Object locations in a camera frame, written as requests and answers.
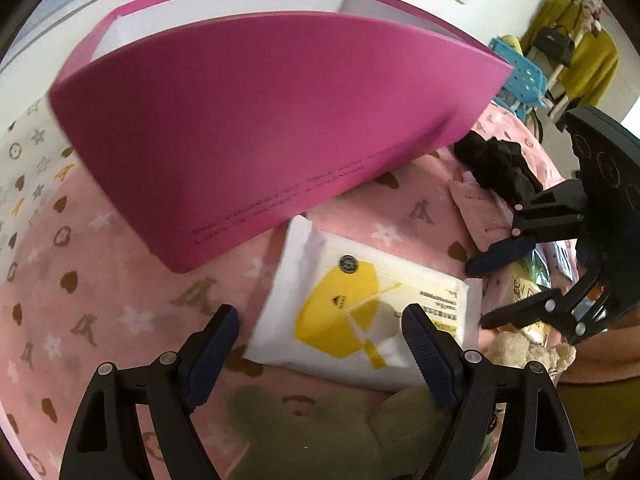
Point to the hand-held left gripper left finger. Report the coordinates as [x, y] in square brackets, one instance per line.
[216, 355]

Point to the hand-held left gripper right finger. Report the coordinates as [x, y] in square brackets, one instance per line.
[429, 355]

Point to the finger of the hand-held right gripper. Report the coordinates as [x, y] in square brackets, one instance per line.
[515, 312]
[495, 260]

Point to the beige plush toy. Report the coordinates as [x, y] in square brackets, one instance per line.
[510, 350]

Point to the clear plastic bag with green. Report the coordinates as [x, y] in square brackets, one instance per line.
[542, 267]

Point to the black cloth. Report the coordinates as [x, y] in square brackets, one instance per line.
[495, 160]

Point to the white and yellow tissue packet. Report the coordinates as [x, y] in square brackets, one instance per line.
[320, 270]

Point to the magenta cardboard box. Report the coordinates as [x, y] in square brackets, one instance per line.
[250, 125]

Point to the person's right forearm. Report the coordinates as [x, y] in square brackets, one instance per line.
[610, 355]

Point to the pale pink packet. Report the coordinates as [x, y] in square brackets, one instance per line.
[475, 210]

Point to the olive green plush toy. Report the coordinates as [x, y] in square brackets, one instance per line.
[310, 435]

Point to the white coat rack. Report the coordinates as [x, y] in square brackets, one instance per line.
[560, 72]

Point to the mustard yellow coat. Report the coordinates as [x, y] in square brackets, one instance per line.
[595, 55]

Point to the person's olive green clothing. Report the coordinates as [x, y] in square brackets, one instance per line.
[605, 410]

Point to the blue plastic stool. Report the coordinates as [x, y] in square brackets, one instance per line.
[525, 80]

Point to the black handbag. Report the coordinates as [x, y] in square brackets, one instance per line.
[555, 45]

